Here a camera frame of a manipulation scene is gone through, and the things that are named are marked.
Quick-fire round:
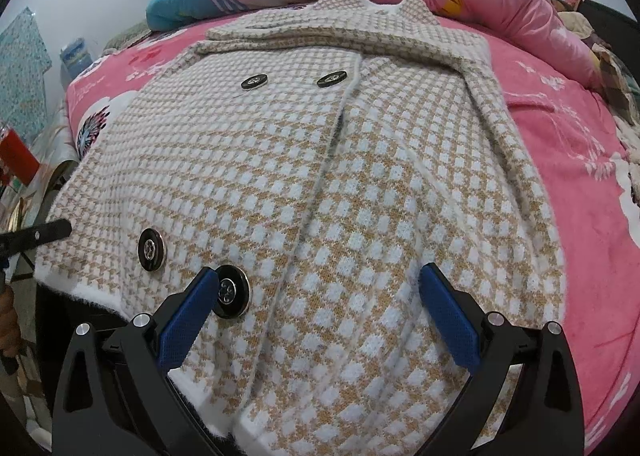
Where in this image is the blue capped water jug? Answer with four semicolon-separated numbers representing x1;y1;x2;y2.
60;37;93;87

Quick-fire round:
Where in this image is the left hand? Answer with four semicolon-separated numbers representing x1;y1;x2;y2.
0;286;22;358

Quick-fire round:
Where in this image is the teal floral cloth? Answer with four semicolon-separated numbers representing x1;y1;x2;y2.
0;8;52;145

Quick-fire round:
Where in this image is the red box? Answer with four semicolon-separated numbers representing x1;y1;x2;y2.
0;127;40;187

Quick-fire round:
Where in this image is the pink floral bed sheet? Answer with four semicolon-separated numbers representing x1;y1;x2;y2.
64;10;640;452

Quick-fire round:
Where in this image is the beige white houndstooth knit coat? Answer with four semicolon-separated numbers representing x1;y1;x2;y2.
35;0;565;455

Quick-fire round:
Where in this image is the pile of clothes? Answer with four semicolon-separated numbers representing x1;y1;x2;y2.
504;0;640;163

